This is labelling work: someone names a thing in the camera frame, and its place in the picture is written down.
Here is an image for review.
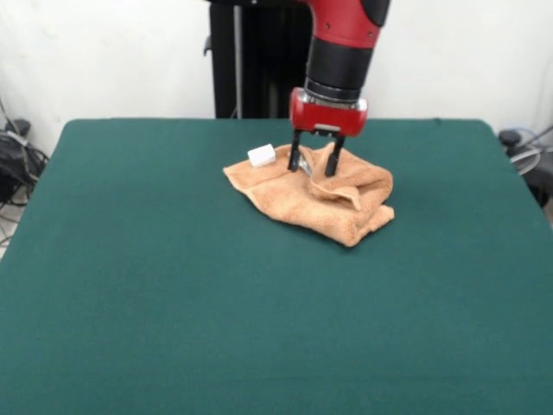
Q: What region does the tan terry towel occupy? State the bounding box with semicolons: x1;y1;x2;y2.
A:
222;140;397;248

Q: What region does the black equipment with cables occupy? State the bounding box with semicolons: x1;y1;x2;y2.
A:
0;118;49;208

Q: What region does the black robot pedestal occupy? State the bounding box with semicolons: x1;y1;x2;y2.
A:
201;0;313;120

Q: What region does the dark green tablecloth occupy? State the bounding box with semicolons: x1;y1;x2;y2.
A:
0;118;553;415

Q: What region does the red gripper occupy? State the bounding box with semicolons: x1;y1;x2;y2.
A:
287;87;369;177

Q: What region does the dark stand with grey cables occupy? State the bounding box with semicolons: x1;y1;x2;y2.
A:
499;127;553;211

